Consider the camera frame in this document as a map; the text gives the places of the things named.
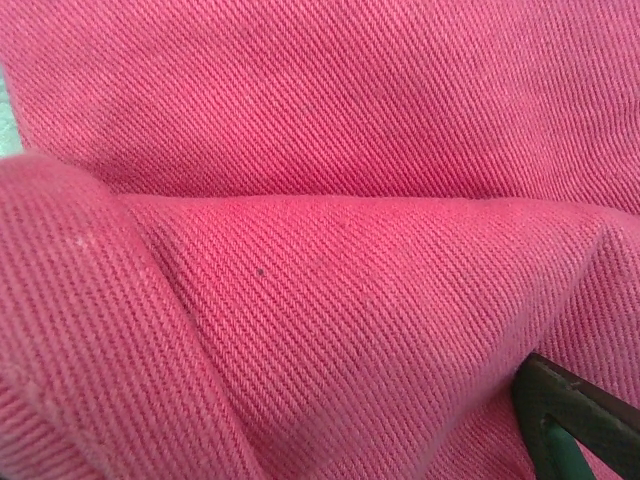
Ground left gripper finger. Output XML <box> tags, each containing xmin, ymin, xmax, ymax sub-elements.
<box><xmin>510</xmin><ymin>351</ymin><xmax>640</xmax><ymax>480</ymax></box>

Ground pink long pants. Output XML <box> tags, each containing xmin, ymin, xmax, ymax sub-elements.
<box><xmin>0</xmin><ymin>0</ymin><xmax>640</xmax><ymax>480</ymax></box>

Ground marble pattern table cover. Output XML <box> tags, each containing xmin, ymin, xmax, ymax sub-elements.
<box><xmin>0</xmin><ymin>64</ymin><xmax>27</xmax><ymax>159</ymax></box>

